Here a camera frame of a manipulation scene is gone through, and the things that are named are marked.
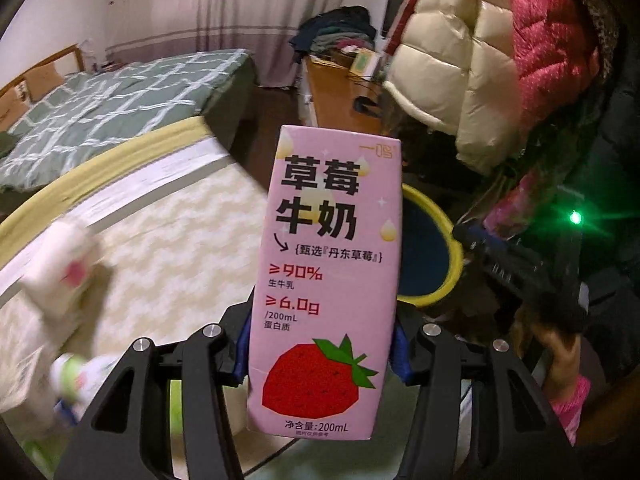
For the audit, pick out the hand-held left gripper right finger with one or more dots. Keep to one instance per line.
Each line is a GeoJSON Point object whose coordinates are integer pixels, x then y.
{"type": "Point", "coordinates": [402, 360]}

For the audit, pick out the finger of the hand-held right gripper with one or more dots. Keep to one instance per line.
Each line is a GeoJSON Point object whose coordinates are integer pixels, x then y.
{"type": "Point", "coordinates": [487, 246]}

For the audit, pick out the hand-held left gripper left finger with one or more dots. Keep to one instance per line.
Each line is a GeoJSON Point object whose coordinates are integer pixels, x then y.
{"type": "Point", "coordinates": [243, 360]}

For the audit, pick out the dark blue yellow-rimmed bin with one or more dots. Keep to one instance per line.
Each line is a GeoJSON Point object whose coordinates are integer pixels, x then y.
{"type": "Point", "coordinates": [425, 245]}

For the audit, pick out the pink strawberry milk carton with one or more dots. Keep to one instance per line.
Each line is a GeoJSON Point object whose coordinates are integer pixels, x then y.
{"type": "Point", "coordinates": [325, 260]}

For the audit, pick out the white bottle green label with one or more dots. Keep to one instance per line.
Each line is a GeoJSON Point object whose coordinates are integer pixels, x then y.
{"type": "Point", "coordinates": [80, 375]}

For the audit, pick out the white milk carton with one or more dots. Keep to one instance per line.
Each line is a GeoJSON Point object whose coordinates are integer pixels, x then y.
{"type": "Point", "coordinates": [60, 260]}

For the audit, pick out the person's right forearm pink sleeve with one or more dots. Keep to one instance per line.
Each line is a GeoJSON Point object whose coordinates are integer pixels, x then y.
{"type": "Point", "coordinates": [570, 410]}

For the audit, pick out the person's right hand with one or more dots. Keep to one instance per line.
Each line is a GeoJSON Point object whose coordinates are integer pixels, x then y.
{"type": "Point", "coordinates": [555, 355]}

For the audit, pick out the pink floral cloth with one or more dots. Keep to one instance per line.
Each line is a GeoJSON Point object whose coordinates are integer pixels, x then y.
{"type": "Point", "coordinates": [510, 205]}

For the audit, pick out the black coat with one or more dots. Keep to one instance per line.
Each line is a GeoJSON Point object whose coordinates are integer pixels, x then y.
{"type": "Point", "coordinates": [615, 160]}

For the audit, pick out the patterned green beige tablecloth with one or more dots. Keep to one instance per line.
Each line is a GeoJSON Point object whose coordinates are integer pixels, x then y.
{"type": "Point", "coordinates": [175, 210]}

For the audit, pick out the cream puffer jacket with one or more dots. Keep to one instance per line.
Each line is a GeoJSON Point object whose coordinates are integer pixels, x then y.
{"type": "Point", "coordinates": [450, 75]}

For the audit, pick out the wooden desk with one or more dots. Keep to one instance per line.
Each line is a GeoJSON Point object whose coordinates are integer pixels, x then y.
{"type": "Point", "coordinates": [340, 95]}

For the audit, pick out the green white box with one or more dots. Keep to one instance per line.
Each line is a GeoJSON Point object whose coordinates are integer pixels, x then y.
{"type": "Point", "coordinates": [365, 62]}

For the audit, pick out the red puffer jacket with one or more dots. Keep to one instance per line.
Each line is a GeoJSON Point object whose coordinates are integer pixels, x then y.
{"type": "Point", "coordinates": [550, 25]}

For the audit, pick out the leopard print cloth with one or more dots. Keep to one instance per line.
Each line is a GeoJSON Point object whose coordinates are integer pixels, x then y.
{"type": "Point", "coordinates": [595, 10]}

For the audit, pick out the wooden bed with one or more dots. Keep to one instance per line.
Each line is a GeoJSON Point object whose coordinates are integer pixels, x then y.
{"type": "Point", "coordinates": [230, 100]}

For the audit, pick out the pile of dark clothes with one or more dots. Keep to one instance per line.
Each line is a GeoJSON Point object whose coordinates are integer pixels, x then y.
{"type": "Point", "coordinates": [340, 25]}

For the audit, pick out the green checked quilt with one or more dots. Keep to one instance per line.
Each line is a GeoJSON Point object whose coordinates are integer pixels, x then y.
{"type": "Point", "coordinates": [100, 100]}

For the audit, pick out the pink white curtain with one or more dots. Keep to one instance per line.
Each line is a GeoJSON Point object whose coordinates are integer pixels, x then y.
{"type": "Point", "coordinates": [225, 10]}

